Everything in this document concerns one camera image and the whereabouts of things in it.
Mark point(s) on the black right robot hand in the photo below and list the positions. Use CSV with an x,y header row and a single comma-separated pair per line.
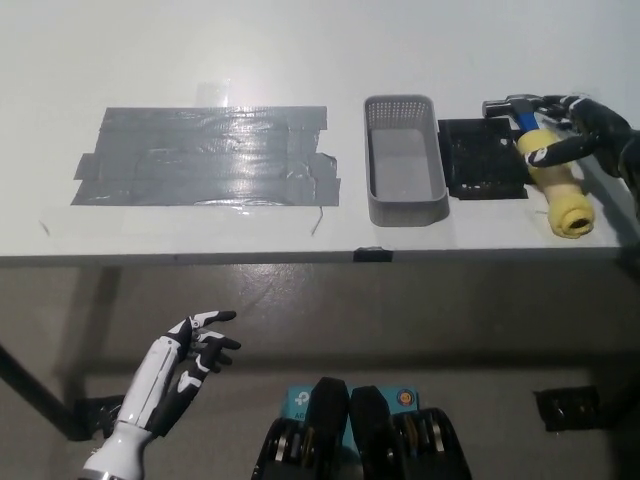
x,y
602,130

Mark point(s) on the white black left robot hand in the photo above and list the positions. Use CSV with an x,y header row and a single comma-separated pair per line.
x,y
150,385

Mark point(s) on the blue hammer with yellow foam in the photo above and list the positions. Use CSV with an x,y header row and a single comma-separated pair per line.
x,y
560,192

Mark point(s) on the black tape patch on desk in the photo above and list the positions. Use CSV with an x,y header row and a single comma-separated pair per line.
x,y
475,165

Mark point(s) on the black table leg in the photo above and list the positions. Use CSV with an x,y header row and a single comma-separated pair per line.
x,y
35,395
625,400

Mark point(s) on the grey plastic basket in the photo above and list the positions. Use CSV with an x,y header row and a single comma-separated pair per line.
x,y
402,165

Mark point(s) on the small black tape on edge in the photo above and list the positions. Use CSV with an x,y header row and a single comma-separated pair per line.
x,y
372,255

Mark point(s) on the large grey duct tape patch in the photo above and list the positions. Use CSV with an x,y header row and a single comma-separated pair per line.
x,y
200,155

